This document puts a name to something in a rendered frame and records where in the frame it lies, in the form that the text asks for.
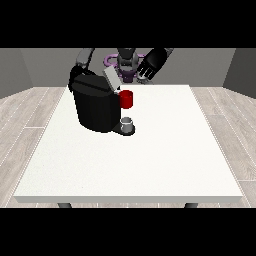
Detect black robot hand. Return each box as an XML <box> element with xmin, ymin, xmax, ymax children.
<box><xmin>67</xmin><ymin>63</ymin><xmax>90</xmax><ymax>93</ymax></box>
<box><xmin>136</xmin><ymin>48</ymin><xmax>168</xmax><ymax>81</ymax></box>

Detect pale grey machine lid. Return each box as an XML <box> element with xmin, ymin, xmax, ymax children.
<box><xmin>102</xmin><ymin>65</ymin><xmax>122</xmax><ymax>92</ymax></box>

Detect black coffee machine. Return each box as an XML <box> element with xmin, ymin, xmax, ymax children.
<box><xmin>68</xmin><ymin>73</ymin><xmax>136</xmax><ymax>136</ymax></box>

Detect red pod holder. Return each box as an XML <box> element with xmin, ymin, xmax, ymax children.
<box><xmin>118</xmin><ymin>89</ymin><xmax>135</xmax><ymax>110</ymax></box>

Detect grey robot trunk purple rings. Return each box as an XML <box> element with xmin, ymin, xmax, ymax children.
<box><xmin>103</xmin><ymin>48</ymin><xmax>148</xmax><ymax>84</ymax></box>

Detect small grey cup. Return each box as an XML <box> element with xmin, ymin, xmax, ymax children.
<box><xmin>119</xmin><ymin>116</ymin><xmax>135</xmax><ymax>134</ymax></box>

